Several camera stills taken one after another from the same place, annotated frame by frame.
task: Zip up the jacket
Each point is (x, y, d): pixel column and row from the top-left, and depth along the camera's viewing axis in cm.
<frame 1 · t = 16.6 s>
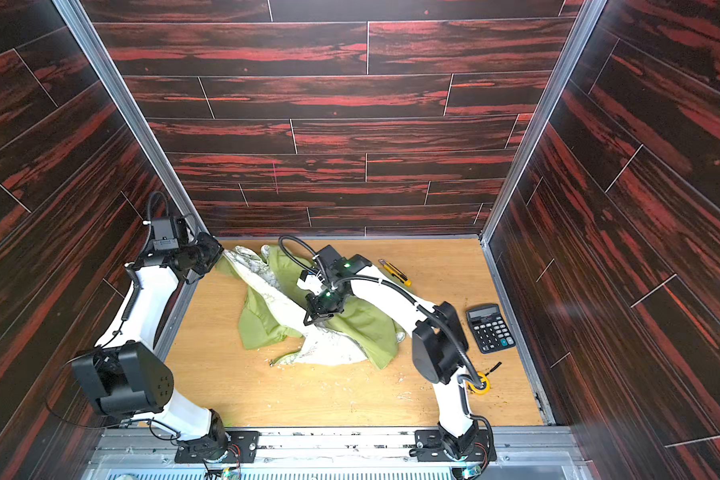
left hand: (225, 244, 85), fingers closed
right hand: (311, 319, 82), fingers closed
green zip jacket: (273, 305, 82), point 19 cm above the table
black desk calculator: (489, 328, 95), point 2 cm above the table

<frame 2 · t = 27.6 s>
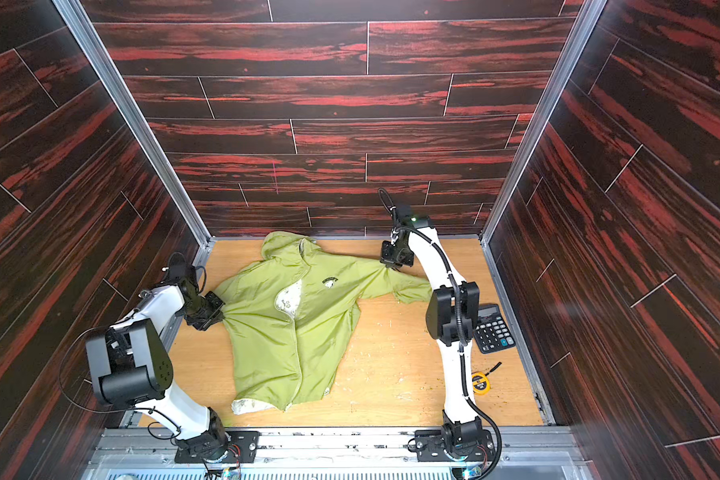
left hand: (225, 312, 93), fingers closed
right hand: (393, 262, 97), fingers closed
green zip jacket: (291, 318, 96), point 4 cm above the table
the other named things where they were.

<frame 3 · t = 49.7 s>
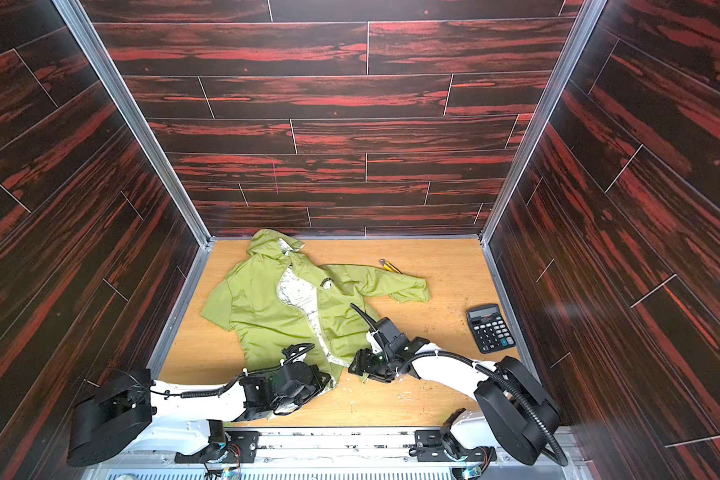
left hand: (337, 381, 81), fingers closed
right hand: (359, 369, 85), fingers open
yellow black utility knife: (390, 266, 112), point 2 cm above the table
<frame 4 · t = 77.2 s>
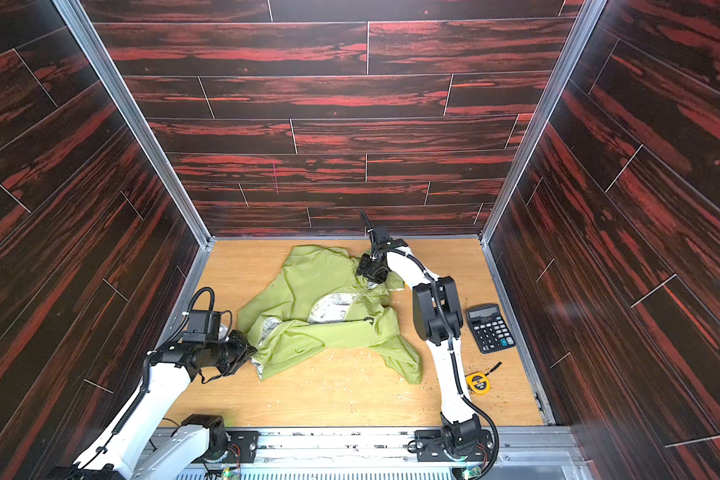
left hand: (260, 347, 82), fingers closed
right hand: (365, 272, 105), fingers open
green zip jacket: (320, 298, 100), point 5 cm above the table
yellow tape measure: (478, 383, 84), point 3 cm above the table
